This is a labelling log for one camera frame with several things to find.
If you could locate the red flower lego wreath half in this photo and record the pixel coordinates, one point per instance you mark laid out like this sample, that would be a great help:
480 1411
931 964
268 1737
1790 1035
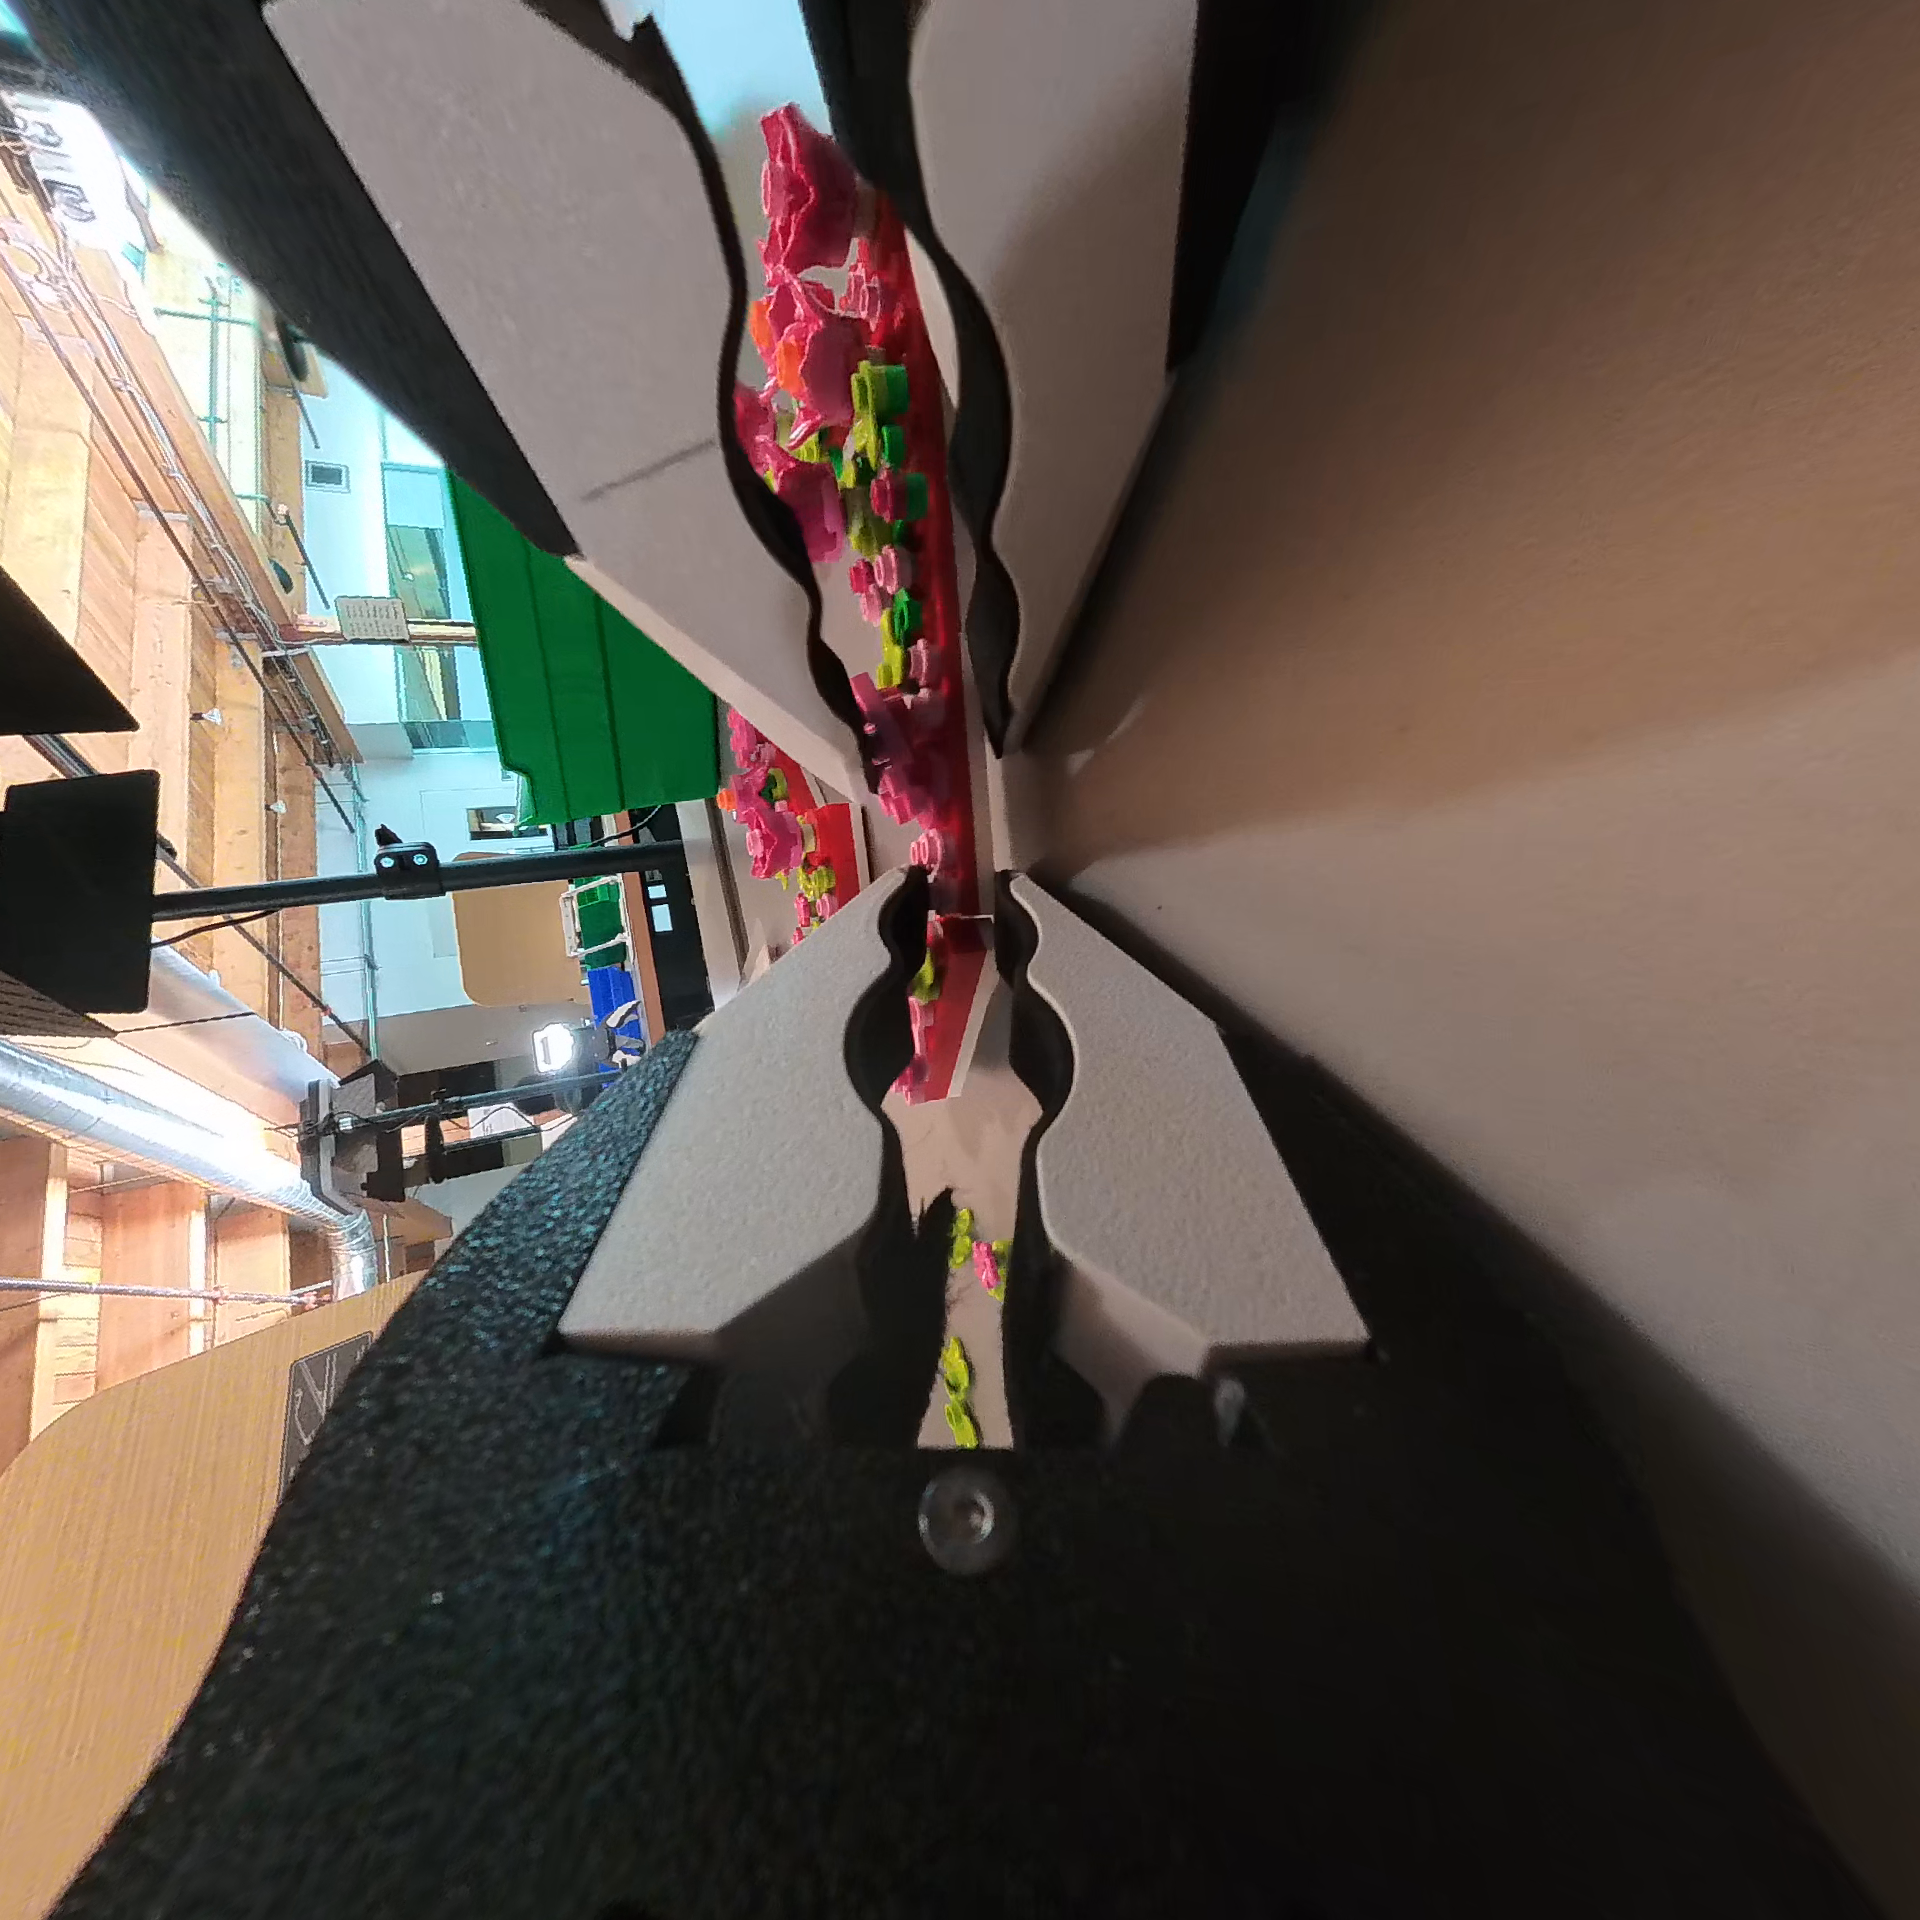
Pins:
921 569

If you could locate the bright studio lamp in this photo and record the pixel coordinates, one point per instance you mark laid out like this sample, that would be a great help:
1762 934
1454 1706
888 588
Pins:
555 1047

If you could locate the pink lego flower with leaf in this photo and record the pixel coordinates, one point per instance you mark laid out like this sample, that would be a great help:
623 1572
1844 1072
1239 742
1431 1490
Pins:
990 1267

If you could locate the black light stand pole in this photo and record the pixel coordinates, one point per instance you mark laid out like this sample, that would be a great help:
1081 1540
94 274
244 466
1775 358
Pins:
451 883

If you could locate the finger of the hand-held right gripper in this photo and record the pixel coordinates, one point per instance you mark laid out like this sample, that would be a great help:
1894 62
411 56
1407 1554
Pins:
555 271
1065 224

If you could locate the black studio light panel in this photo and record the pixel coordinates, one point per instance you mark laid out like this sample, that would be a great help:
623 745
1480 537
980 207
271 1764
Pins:
75 884

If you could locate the silver ventilation duct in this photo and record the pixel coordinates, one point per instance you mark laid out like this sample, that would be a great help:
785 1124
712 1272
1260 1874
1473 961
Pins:
180 1132

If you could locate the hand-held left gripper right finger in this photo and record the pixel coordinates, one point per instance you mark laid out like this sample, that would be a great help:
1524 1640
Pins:
1184 1201

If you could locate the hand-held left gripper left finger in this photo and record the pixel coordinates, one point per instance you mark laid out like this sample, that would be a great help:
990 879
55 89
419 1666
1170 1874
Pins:
735 1185

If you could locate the beige rounded divider panel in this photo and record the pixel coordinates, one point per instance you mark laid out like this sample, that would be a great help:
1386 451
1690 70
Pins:
510 944
135 1576

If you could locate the lime green lego leaf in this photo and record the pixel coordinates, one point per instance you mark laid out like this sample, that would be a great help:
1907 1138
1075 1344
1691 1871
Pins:
955 1366
961 1232

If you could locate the blue storage bin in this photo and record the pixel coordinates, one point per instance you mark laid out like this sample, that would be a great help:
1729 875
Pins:
617 1003

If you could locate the small green storage bin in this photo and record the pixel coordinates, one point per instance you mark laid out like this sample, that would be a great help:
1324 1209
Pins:
600 921

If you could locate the heart-brick lego wreath half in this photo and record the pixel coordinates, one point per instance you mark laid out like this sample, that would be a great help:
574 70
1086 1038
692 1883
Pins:
774 833

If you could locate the black camera clamp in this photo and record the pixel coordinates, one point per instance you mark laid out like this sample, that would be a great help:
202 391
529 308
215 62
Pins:
376 1142

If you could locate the large green storage bin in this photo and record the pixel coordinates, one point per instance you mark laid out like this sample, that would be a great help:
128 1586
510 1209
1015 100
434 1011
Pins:
586 674

